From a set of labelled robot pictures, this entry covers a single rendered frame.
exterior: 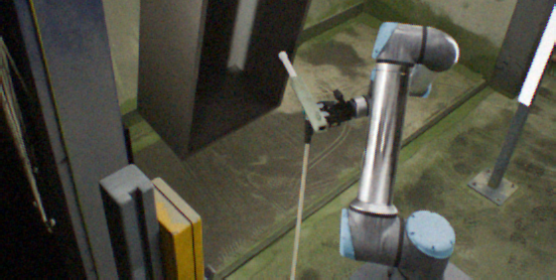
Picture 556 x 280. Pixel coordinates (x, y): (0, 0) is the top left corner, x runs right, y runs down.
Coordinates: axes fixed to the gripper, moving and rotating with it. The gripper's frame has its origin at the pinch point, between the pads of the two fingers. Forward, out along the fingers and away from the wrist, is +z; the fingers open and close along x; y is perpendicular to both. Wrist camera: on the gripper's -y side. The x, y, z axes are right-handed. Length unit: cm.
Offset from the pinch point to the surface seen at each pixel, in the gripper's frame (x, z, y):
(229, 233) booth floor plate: 3, 31, 74
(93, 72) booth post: -45, 77, -74
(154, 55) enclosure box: 34, 54, -14
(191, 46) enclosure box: 13, 44, -32
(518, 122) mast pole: -4, -113, 30
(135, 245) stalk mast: -98, 76, -83
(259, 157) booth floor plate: 48, 1, 78
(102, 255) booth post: -52, 84, -14
